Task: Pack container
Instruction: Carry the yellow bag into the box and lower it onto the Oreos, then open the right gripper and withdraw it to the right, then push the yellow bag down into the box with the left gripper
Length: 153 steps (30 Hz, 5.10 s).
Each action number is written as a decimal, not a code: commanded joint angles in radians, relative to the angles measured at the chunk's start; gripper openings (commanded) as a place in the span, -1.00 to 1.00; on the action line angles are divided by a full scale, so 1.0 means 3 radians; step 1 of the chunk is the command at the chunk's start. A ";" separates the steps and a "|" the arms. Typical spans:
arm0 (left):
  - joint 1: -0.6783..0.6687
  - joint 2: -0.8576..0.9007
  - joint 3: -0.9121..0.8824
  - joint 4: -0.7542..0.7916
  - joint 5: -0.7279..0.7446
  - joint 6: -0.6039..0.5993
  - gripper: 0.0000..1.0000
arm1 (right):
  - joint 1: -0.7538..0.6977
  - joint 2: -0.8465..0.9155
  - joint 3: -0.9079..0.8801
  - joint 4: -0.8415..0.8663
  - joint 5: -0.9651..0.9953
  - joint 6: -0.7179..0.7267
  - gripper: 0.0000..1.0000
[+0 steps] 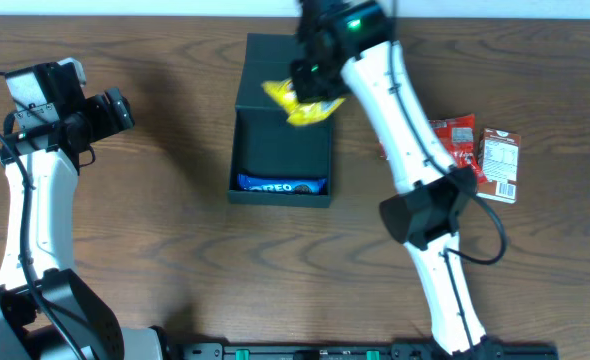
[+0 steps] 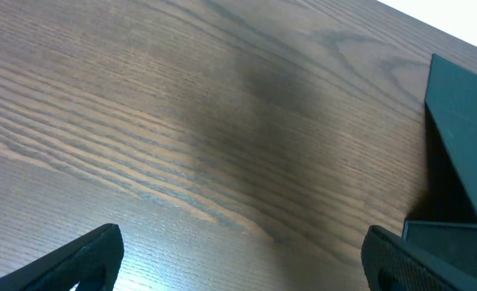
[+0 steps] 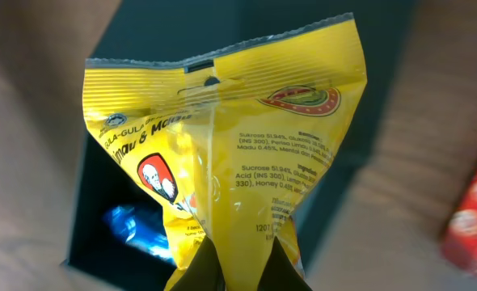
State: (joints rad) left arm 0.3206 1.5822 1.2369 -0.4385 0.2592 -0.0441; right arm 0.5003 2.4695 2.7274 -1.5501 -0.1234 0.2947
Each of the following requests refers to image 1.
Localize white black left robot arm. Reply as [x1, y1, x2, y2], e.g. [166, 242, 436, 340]
[0, 88, 168, 359]

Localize blue Oreo cookie pack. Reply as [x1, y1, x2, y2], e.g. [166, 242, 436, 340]
[237, 174, 327, 195]

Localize dark green cardboard box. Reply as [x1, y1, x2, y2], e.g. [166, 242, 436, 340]
[228, 33, 334, 208]

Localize red snack bag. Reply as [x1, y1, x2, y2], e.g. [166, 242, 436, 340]
[378, 113, 489, 185]

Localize brown white carton box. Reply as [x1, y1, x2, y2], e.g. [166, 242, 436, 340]
[477, 128, 521, 204]

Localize yellow snack bag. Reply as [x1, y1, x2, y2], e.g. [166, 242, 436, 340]
[261, 78, 345, 127]

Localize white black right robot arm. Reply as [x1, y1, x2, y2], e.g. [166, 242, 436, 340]
[291, 0, 491, 359]

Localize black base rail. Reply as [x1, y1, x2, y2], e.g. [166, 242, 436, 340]
[171, 340, 559, 360]

